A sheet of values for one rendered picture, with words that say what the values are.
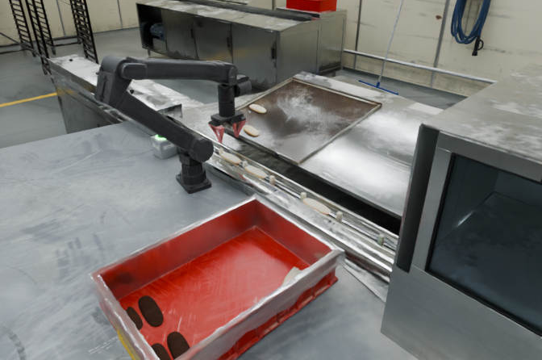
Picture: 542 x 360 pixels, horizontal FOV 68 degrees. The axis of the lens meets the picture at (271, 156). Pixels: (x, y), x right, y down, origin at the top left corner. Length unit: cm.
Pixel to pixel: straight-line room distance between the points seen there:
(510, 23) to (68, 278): 437
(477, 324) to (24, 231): 116
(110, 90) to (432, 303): 87
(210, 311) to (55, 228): 57
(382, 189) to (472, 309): 57
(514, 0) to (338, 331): 413
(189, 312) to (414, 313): 48
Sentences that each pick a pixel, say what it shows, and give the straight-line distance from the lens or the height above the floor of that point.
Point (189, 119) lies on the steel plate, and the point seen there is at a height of 82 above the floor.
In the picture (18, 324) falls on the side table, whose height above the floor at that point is 82.
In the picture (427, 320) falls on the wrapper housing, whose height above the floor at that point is 93.
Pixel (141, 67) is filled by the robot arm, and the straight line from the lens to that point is 112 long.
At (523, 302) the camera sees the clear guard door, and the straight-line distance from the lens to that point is 75.
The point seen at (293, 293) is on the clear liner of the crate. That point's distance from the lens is 89.
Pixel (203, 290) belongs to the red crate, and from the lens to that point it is 102.
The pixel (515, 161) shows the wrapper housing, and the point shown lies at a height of 129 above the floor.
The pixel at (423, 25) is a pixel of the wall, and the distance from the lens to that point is 509.
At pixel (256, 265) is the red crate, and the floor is 82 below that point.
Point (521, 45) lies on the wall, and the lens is 473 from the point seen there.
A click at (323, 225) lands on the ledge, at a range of 114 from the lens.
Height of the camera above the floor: 155
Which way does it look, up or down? 28 degrees down
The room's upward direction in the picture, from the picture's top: straight up
